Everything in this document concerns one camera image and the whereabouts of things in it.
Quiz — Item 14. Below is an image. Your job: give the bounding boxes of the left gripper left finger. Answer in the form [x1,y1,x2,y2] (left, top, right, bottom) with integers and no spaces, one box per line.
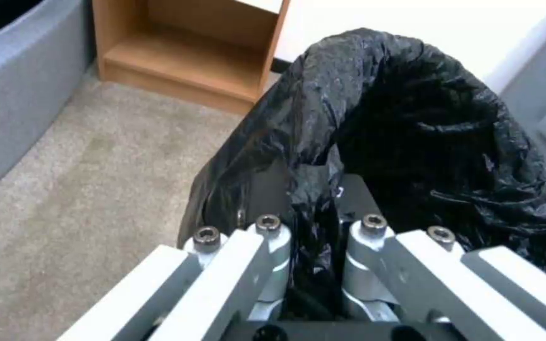
[59,162,297,341]

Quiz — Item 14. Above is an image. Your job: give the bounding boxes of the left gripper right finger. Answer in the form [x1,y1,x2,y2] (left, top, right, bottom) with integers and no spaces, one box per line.
[335,176,546,341]

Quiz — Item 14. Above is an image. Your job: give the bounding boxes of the trash bin with black bag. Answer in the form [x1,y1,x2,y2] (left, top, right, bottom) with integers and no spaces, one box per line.
[175,27,546,317]

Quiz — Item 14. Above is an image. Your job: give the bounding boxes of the wooden open shelf cabinet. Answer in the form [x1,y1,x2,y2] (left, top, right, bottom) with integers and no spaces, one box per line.
[91,0,292,115]

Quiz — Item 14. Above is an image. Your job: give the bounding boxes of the grey panel furniture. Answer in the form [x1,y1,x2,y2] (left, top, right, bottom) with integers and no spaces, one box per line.
[500,7,546,168]

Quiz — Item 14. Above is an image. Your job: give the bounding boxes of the white desk panel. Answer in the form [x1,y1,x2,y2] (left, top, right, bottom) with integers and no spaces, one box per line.
[272,0,546,95]

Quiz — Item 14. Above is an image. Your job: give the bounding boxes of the grey upholstered armchair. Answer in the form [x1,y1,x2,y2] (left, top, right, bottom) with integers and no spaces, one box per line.
[0,0,98,205]

